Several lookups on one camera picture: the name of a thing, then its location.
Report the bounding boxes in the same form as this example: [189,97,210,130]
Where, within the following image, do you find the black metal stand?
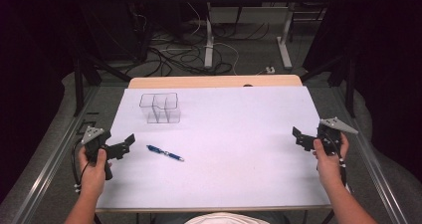
[73,48,133,117]
[299,53,356,118]

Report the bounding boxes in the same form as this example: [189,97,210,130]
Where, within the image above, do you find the person's white shirt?
[184,211,272,224]

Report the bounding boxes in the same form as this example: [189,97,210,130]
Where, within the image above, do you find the white desk leg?
[203,2,215,69]
[276,3,294,70]

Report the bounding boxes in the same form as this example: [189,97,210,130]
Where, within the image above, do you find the left hand-held gripper cable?
[71,137,92,194]

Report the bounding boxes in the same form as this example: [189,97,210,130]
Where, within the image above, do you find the light wooden table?
[95,74,333,214]

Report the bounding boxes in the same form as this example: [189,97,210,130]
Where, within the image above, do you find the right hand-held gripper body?
[312,116,360,157]

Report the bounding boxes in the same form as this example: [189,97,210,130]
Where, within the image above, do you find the black curtain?
[303,0,422,182]
[0,0,81,205]

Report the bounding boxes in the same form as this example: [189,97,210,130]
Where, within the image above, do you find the black floor cables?
[125,38,235,78]

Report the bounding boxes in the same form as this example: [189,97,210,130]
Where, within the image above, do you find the grey desk panel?
[210,6,291,25]

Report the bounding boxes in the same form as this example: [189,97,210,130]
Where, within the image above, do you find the blue pen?
[145,144,185,162]

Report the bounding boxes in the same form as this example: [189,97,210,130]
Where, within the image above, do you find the person's right hand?
[312,132,350,189]

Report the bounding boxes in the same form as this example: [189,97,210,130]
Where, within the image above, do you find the white floor cable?
[212,42,241,77]

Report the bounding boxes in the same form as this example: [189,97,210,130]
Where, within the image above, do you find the right hand-held gripper cable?
[326,133,352,194]

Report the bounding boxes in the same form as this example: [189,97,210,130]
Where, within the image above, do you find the hand-held gripper cable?
[71,137,92,194]
[326,133,352,194]

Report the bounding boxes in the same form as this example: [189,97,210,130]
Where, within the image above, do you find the aluminium rail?
[9,85,101,224]
[331,84,410,224]

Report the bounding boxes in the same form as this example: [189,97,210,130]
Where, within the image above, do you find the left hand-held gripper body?
[80,125,125,181]

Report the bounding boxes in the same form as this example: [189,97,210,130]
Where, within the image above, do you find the person's left hand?
[78,146,112,198]

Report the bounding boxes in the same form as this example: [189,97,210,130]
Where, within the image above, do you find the clear acrylic organizer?
[138,92,182,124]

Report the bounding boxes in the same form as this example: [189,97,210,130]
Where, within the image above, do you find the white table mat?
[97,86,332,210]

